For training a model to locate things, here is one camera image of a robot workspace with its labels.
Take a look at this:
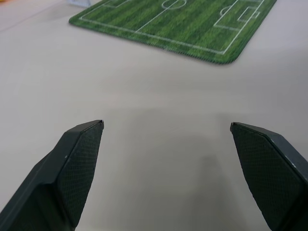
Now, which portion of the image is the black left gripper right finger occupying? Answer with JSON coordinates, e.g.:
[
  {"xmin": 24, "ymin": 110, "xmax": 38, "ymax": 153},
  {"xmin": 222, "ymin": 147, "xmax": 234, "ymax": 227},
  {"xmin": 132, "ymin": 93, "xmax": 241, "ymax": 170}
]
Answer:
[{"xmin": 230, "ymin": 122, "xmax": 308, "ymax": 231}]

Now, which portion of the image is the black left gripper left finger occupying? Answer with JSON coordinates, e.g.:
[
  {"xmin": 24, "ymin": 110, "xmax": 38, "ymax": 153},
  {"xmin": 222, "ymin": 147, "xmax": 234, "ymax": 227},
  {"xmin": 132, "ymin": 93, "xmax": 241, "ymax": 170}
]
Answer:
[{"xmin": 0, "ymin": 119, "xmax": 104, "ymax": 231}]

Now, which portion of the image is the green soccer field mat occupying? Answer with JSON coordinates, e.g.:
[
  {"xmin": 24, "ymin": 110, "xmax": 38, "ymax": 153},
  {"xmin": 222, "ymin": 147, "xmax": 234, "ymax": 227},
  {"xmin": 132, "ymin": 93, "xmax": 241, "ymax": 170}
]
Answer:
[{"xmin": 68, "ymin": 0, "xmax": 278, "ymax": 65}]

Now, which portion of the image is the small white goal net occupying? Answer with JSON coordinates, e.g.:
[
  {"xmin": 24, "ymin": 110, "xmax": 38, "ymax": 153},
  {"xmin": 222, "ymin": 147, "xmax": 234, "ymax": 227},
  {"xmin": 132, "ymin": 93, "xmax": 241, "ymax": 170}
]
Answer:
[{"xmin": 65, "ymin": 0, "xmax": 93, "ymax": 7}]

